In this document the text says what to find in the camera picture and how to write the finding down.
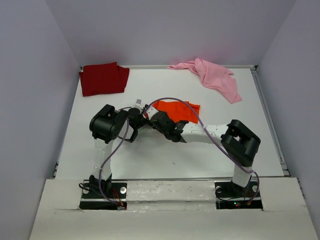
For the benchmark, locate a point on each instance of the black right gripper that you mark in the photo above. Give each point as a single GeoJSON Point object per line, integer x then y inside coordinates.
{"type": "Point", "coordinates": [154, 126]}

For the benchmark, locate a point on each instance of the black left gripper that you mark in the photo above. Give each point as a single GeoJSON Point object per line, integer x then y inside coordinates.
{"type": "Point", "coordinates": [150, 123]}

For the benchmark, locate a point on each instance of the orange t-shirt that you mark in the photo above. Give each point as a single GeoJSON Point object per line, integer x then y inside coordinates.
{"type": "Point", "coordinates": [176, 110]}

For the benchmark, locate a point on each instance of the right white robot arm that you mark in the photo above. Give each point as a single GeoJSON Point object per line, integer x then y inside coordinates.
{"type": "Point", "coordinates": [234, 139]}

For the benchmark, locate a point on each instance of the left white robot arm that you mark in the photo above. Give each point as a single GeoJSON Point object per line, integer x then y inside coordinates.
{"type": "Point", "coordinates": [106, 126]}

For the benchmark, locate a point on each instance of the dark red folded t-shirt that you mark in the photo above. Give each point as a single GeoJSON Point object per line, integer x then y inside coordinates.
{"type": "Point", "coordinates": [103, 79]}

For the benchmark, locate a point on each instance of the pink t-shirt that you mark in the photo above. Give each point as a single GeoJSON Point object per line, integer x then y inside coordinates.
{"type": "Point", "coordinates": [212, 76]}

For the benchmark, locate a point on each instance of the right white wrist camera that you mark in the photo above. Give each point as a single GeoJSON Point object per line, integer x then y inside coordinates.
{"type": "Point", "coordinates": [150, 112]}

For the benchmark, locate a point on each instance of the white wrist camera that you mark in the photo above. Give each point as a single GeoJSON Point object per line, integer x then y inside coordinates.
{"type": "Point", "coordinates": [150, 112]}
{"type": "Point", "coordinates": [138, 104]}

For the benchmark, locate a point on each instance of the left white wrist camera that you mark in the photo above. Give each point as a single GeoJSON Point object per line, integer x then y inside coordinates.
{"type": "Point", "coordinates": [138, 104]}

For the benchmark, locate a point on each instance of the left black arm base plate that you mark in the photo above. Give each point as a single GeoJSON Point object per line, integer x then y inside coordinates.
{"type": "Point", "coordinates": [92, 199]}

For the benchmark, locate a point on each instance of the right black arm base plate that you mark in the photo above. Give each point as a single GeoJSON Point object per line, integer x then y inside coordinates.
{"type": "Point", "coordinates": [230, 196]}

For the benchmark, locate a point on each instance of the aluminium table edge rail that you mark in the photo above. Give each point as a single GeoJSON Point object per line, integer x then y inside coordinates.
{"type": "Point", "coordinates": [254, 73]}

